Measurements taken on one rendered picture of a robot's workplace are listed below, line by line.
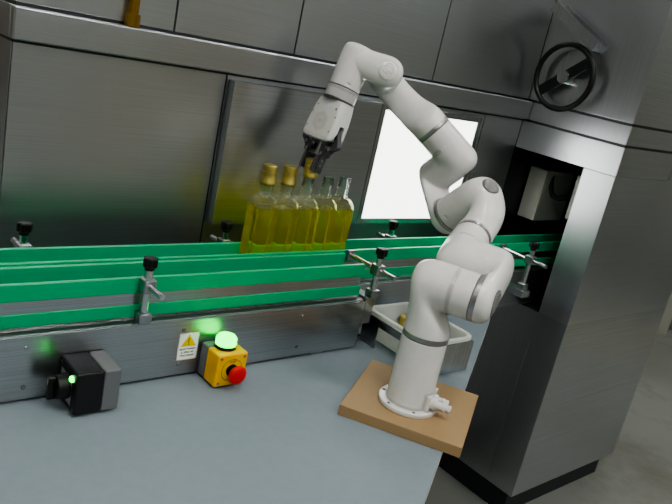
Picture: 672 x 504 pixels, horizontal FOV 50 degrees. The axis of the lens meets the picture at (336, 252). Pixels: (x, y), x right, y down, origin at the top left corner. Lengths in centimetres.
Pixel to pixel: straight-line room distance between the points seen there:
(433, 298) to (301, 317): 36
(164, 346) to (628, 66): 157
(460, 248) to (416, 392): 30
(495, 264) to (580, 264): 94
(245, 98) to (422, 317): 66
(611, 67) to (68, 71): 155
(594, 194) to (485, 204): 79
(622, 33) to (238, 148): 123
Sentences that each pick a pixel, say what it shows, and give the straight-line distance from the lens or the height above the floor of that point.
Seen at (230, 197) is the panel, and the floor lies 105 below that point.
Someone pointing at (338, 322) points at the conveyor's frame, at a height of 83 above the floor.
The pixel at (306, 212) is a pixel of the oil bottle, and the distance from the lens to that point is 169.
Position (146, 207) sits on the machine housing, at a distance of 168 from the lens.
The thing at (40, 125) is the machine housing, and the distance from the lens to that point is 154.
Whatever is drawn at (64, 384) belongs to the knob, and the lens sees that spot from 133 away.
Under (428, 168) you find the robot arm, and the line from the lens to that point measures 173.
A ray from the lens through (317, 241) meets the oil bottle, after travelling 174.
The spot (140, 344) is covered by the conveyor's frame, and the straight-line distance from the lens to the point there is 143.
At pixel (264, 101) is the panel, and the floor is 128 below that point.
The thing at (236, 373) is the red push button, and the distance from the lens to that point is 145.
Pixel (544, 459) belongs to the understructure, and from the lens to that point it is 274.
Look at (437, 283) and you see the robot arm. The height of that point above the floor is 106.
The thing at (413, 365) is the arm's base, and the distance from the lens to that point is 146.
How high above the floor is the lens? 146
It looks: 16 degrees down
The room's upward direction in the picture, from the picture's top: 12 degrees clockwise
